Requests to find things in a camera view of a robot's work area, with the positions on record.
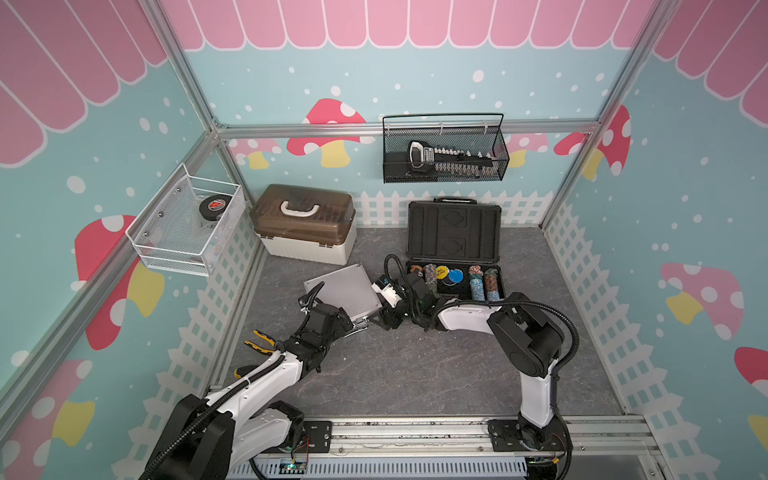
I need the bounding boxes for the black red tape roll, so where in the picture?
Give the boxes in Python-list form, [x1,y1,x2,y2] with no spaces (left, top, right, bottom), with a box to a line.
[198,194,232,222]

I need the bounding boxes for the socket bit set holder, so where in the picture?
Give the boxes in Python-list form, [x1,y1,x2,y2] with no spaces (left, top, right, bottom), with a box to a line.
[406,141,498,178]

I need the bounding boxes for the black plastic poker case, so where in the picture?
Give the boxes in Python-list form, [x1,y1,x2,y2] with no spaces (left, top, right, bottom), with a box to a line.
[406,197,502,300]

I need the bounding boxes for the blue dealer button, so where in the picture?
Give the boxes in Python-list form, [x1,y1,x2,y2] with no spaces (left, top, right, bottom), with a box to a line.
[447,269,464,285]

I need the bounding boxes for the white wire wall basket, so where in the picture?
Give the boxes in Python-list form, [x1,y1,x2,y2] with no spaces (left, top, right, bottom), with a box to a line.
[125,165,245,277]

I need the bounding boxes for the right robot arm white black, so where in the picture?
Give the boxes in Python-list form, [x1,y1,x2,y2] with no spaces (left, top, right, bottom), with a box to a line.
[372,276,580,454]

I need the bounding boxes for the silver aluminium poker case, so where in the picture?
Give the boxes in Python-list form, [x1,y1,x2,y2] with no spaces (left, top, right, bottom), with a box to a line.
[304,264,382,333]

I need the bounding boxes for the yellow black pliers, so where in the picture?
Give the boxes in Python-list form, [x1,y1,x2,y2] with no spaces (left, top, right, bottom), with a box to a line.
[243,330,276,355]

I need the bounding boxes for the yellow dealer button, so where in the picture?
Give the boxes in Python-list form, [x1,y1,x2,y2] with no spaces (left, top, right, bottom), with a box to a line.
[435,265,450,280]

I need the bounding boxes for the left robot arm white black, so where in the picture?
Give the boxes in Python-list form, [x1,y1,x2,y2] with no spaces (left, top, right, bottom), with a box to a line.
[140,303,354,479]

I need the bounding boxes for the teal chip stack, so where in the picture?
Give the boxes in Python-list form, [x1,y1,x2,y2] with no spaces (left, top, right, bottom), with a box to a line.
[468,265,485,302]

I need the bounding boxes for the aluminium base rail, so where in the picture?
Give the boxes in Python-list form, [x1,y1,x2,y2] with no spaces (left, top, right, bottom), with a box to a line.
[158,413,667,480]

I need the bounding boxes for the brown lid storage box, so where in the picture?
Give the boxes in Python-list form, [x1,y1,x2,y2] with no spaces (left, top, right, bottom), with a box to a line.
[249,184,357,265]

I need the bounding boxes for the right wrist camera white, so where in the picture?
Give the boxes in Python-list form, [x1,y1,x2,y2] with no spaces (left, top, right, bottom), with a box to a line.
[371,275,402,308]

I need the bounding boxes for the black wire wall basket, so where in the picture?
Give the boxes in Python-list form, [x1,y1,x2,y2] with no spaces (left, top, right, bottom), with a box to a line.
[381,113,510,183]

